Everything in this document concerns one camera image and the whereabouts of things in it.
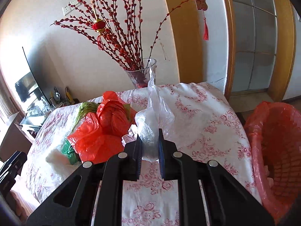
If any white foam wrap bag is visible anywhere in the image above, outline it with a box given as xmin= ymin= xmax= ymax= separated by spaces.
xmin=45 ymin=148 xmax=81 ymax=184

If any dark green plastic bag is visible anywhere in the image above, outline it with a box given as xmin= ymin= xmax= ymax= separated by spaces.
xmin=61 ymin=139 xmax=81 ymax=165

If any large red plastic bag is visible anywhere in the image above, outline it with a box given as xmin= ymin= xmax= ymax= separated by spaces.
xmin=67 ymin=112 xmax=123 ymax=164

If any light green paw-print bag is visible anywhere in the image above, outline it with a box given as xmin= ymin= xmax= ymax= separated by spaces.
xmin=72 ymin=101 xmax=132 ymax=130

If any clear white plastic bag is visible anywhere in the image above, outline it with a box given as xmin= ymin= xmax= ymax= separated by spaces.
xmin=122 ymin=70 xmax=174 ymax=162

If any small red knotted bag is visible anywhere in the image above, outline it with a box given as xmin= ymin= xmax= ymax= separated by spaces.
xmin=97 ymin=91 xmax=137 ymax=138

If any glass tv stand clutter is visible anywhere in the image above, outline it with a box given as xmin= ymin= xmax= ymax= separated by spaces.
xmin=20 ymin=85 xmax=70 ymax=133

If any floral white red tablecloth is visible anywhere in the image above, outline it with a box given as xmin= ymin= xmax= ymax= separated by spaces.
xmin=20 ymin=83 xmax=259 ymax=225

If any flat screen television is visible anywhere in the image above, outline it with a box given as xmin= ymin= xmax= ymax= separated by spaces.
xmin=14 ymin=47 xmax=50 ymax=112

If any red bin liner bag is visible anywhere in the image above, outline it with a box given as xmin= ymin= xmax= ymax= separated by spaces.
xmin=243 ymin=100 xmax=301 ymax=224

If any white plastic laundry basket bin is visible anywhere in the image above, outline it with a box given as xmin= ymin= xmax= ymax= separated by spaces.
xmin=244 ymin=101 xmax=301 ymax=224

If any glass vase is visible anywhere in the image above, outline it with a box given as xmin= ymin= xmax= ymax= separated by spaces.
xmin=126 ymin=58 xmax=157 ymax=89

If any frosted glass sliding door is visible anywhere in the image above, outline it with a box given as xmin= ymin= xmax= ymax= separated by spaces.
xmin=232 ymin=0 xmax=277 ymax=92

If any small red lantern ornament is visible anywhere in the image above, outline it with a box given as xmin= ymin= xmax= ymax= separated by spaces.
xmin=92 ymin=19 xmax=106 ymax=33

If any red berry branch bouquet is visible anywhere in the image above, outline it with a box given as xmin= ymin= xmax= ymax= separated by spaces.
xmin=50 ymin=0 xmax=196 ymax=71

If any red fu tassel ornament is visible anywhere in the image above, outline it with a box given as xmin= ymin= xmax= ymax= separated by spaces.
xmin=195 ymin=0 xmax=209 ymax=41

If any white wall switch socket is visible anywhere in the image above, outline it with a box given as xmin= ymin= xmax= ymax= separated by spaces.
xmin=62 ymin=0 xmax=82 ymax=16

